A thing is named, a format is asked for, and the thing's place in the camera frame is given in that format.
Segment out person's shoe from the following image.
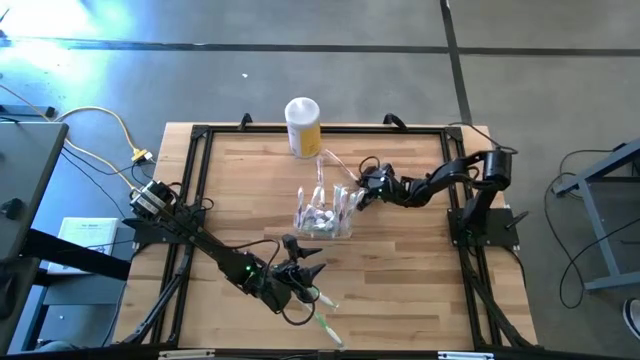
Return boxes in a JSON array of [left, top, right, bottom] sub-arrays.
[[622, 298, 640, 341]]

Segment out grey desk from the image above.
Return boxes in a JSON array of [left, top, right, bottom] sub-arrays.
[[0, 121, 70, 264]]

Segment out white canister with yellow label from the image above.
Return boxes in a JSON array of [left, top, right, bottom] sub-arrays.
[[283, 96, 323, 160]]

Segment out pink toothbrush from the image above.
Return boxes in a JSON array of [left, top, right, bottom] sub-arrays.
[[341, 185, 353, 224]]

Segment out silver aluminium extrusion post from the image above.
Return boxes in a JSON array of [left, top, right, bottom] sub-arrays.
[[439, 351, 496, 360], [158, 348, 216, 360]]

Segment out clear acrylic organizer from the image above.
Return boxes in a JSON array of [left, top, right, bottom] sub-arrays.
[[292, 197, 357, 240]]

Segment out black floor cable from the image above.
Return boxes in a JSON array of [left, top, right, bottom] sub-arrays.
[[543, 148, 640, 310]]

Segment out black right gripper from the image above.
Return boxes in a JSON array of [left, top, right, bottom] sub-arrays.
[[356, 164, 402, 211]]

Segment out white booklet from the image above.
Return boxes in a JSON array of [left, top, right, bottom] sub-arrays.
[[47, 216, 121, 276]]

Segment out blue metal cart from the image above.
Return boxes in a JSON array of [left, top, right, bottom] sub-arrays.
[[552, 138, 640, 294]]

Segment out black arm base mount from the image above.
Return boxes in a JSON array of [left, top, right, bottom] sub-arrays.
[[122, 217, 201, 246], [447, 207, 521, 249]]

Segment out black diagonal support beam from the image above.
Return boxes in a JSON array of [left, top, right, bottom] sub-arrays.
[[19, 227, 132, 282]]

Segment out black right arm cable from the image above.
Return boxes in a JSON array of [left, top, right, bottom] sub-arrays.
[[448, 121, 519, 155]]

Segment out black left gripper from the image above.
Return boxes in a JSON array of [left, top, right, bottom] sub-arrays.
[[247, 233, 328, 315]]

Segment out toothbrushes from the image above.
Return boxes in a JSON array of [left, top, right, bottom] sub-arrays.
[[331, 183, 346, 231]]

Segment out yellow floor cable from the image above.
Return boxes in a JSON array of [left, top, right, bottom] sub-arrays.
[[0, 83, 154, 191]]

